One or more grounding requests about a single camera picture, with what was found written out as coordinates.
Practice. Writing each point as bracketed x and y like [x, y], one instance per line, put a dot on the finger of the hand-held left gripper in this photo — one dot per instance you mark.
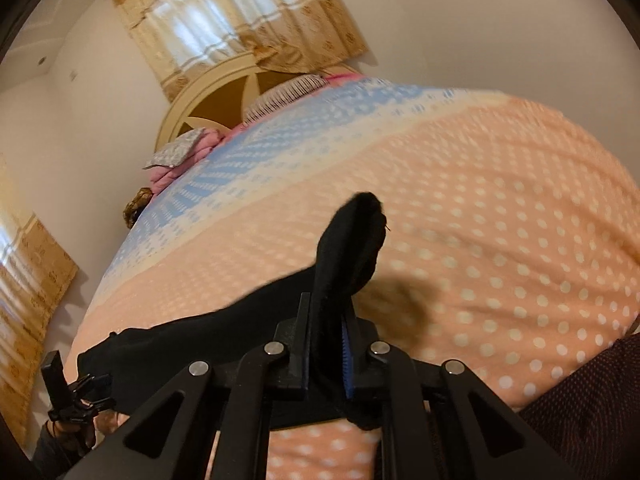
[95, 390]
[53, 380]

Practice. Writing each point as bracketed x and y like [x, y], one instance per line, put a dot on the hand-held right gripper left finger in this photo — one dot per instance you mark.
[300, 355]

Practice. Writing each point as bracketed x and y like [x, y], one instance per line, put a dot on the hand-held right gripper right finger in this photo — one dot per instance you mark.
[347, 360]

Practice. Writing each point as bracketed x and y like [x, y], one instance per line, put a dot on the black pants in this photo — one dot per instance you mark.
[345, 250]

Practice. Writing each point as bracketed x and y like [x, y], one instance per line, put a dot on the person's left forearm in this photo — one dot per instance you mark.
[60, 452]

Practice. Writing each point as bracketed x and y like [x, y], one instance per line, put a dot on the wide beige floral curtain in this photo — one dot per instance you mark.
[30, 300]

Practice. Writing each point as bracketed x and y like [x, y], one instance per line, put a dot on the brown patterned bag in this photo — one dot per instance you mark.
[137, 207]

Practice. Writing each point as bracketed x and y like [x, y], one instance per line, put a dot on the polka dot bedspread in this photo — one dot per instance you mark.
[475, 210]

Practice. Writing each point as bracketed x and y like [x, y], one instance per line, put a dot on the pink folded blanket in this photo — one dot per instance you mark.
[172, 175]

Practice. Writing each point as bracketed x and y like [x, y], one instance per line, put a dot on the grey patterned pillow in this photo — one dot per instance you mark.
[175, 152]

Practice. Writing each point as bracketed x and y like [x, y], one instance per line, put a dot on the person's dark maroon clothing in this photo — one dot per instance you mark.
[590, 410]

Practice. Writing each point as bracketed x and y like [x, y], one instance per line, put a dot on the striped pillow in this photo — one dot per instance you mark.
[285, 97]

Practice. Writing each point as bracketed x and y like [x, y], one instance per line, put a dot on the cream wooden bed headboard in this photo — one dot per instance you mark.
[215, 90]

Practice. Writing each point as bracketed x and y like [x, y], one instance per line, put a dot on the pink bed sheet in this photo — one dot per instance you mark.
[345, 77]

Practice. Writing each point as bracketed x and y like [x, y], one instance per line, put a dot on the beige floral curtain with valance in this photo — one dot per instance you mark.
[240, 15]

